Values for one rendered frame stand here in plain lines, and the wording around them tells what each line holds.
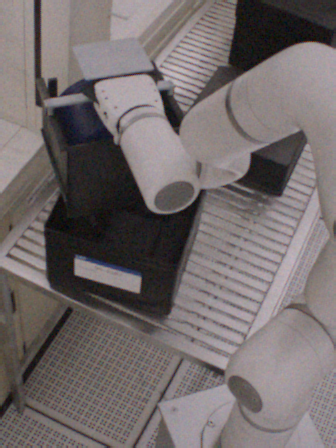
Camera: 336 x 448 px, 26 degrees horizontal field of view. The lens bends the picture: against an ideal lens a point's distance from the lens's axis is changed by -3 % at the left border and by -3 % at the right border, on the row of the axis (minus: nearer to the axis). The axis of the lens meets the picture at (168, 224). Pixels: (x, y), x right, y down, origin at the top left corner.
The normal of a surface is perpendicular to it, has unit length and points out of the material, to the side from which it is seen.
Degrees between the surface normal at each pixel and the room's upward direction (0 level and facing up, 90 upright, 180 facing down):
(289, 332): 14
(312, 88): 63
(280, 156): 0
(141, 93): 3
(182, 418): 0
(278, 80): 74
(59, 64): 90
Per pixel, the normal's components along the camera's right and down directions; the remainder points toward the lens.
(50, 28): -0.42, 0.66
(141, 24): 0.10, -0.65
